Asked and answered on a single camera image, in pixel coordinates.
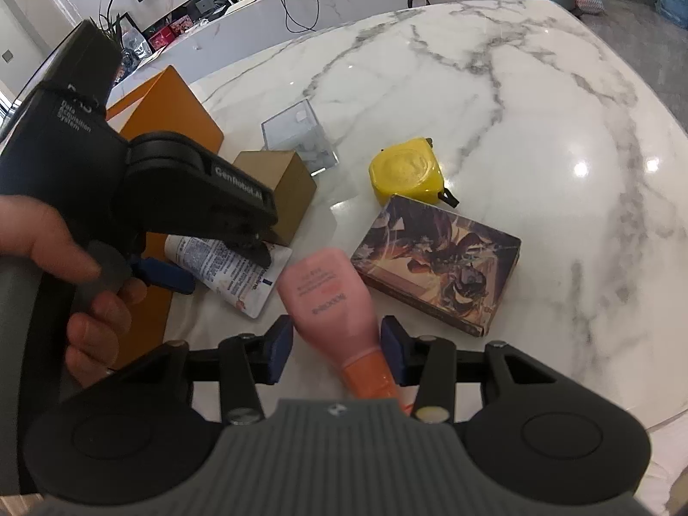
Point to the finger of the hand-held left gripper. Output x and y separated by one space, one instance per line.
164 275
252 250

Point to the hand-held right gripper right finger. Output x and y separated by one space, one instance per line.
394 341

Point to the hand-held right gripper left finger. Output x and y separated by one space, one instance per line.
280 349

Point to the white printed tube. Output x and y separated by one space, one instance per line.
236 282

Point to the pink bottle with orange cap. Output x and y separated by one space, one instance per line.
328 295

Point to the orange cardboard box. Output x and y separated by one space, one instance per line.
172 113

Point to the person's left hand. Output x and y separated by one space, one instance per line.
43 236

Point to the brown cardboard box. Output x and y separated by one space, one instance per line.
290 188

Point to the printed card box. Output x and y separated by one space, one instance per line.
441 258

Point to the clear plastic box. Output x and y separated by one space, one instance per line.
293 129

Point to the red gift box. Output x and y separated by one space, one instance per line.
161 37

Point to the pink gift box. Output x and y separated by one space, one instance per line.
183 24

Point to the yellow tape measure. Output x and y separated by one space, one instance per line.
406 169

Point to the black picture frame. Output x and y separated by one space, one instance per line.
134 37

